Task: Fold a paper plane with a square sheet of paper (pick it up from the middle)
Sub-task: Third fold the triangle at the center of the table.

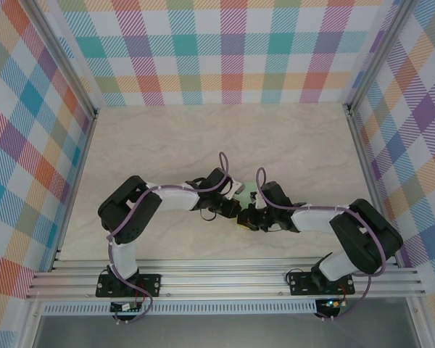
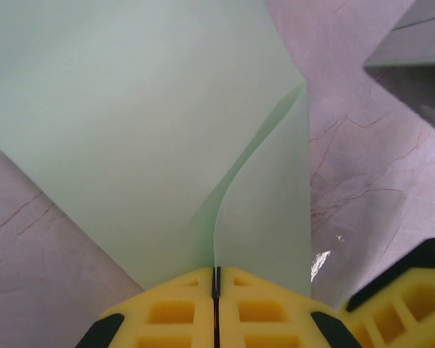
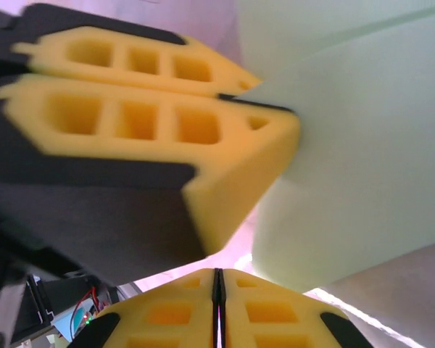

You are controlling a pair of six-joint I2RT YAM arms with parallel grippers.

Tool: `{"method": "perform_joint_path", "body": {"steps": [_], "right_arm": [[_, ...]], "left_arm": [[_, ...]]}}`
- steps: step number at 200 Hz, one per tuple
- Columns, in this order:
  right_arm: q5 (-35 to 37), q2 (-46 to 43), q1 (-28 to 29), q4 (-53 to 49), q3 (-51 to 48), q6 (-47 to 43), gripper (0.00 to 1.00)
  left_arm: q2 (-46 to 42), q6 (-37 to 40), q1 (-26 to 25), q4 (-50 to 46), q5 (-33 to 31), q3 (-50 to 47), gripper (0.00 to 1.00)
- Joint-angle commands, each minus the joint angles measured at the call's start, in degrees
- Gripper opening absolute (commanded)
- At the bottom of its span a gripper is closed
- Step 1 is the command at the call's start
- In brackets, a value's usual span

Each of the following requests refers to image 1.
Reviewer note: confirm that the light green paper sheet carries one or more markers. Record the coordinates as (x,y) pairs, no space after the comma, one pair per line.
(247,197)

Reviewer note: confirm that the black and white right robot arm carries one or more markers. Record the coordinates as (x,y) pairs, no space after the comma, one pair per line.
(369,239)

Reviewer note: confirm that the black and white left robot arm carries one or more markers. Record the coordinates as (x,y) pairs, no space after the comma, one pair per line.
(130,217)

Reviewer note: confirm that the circuit board with lit LED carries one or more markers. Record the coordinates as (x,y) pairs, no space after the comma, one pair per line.
(331,303)

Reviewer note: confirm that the grey metal panel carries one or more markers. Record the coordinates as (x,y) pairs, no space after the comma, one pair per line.
(221,331)

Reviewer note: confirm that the black circuit board white label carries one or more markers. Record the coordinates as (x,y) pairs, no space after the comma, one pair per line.
(125,307)

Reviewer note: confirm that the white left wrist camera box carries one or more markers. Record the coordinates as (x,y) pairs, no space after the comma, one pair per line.
(233,190)

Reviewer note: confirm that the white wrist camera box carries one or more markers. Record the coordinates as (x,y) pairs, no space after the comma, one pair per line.
(233,190)
(253,198)

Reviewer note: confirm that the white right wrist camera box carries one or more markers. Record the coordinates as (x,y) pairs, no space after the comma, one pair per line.
(253,198)

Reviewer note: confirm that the narrow aluminium rail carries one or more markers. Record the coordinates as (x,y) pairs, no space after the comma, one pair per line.
(221,265)

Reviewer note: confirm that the wide aluminium rail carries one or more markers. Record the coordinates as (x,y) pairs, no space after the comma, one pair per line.
(221,286)

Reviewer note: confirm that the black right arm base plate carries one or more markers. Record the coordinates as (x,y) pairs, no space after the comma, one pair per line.
(301,284)

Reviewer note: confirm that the slim aluminium frame bar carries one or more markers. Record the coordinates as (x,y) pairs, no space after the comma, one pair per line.
(76,181)
(369,181)

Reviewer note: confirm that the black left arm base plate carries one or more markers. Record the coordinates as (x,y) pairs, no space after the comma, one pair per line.
(152,286)

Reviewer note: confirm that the aluminium frame post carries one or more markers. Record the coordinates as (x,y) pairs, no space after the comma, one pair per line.
(418,326)
(29,326)
(63,54)
(377,54)

